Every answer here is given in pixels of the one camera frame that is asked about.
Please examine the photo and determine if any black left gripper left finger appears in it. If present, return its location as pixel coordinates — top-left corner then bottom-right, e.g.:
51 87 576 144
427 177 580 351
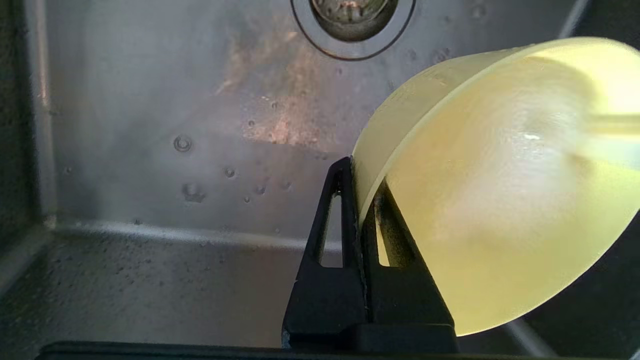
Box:
281 156 370 351

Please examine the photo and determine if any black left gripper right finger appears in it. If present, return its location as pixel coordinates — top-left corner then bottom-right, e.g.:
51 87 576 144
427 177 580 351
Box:
361 181 460 351

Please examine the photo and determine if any yellow plastic bowl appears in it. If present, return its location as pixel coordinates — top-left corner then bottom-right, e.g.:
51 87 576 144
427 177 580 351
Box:
352 36 640 337

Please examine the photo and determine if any stainless steel sink basin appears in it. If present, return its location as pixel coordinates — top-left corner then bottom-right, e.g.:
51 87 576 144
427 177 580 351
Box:
0 0 640 358

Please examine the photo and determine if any round metal drain strainer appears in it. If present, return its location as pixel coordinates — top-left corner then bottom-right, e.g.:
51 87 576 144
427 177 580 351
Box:
291 0 417 62

